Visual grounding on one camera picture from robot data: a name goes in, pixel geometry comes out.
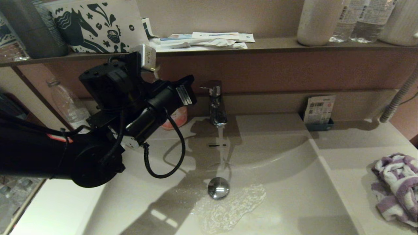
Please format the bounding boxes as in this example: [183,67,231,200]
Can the pink soap pump bottle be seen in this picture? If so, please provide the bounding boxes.
[153,65,188,130]

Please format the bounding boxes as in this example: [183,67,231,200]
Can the clear labelled water bottle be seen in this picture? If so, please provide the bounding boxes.
[329,0,359,43]
[349,0,397,44]

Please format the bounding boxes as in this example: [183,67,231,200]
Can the thin dark wire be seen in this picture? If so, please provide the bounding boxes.
[401,86,418,105]

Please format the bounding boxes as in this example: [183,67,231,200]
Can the dark grey cylinder container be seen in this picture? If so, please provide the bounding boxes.
[0,0,54,59]

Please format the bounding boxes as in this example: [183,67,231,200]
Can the black braided left cable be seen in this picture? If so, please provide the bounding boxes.
[143,109,186,179]

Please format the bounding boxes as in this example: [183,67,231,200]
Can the chrome sink faucet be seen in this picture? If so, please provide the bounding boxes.
[200,86,228,127]

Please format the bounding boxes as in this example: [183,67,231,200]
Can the purple white striped towel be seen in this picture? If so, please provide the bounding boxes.
[371,153,418,227]

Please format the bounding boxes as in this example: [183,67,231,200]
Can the small dark blue holder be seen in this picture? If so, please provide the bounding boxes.
[301,113,334,132]

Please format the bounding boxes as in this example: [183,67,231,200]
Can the white ribbed container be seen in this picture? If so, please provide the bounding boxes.
[377,0,418,46]

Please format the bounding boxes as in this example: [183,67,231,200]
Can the white horse print box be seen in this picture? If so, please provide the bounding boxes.
[44,0,151,54]

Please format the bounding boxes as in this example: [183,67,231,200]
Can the small white green box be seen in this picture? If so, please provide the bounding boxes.
[142,18,160,40]

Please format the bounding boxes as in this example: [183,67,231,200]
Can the brown wall shelf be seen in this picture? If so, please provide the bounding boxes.
[0,37,418,68]

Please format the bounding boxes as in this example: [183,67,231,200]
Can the white toothbrush packet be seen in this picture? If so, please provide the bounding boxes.
[192,32,255,43]

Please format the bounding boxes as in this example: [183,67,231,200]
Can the blue printed packet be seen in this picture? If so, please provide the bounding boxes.
[160,34,196,42]

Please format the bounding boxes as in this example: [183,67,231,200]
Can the grey corrugated hose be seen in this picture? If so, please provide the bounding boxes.
[379,64,418,123]

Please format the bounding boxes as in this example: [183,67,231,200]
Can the white cylinder bottle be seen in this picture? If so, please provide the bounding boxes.
[297,0,344,46]

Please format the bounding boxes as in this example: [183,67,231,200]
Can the white sink basin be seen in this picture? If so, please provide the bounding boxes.
[83,114,360,235]

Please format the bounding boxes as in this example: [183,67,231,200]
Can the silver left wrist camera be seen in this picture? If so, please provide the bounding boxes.
[131,44,156,72]

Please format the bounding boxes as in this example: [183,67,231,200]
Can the empty clear plastic bottle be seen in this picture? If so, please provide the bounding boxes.
[47,78,92,130]

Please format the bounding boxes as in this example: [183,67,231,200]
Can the chrome drain stopper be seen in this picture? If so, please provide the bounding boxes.
[208,177,230,200]

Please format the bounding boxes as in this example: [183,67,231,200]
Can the white printed paper card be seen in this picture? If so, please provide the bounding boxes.
[304,95,336,124]

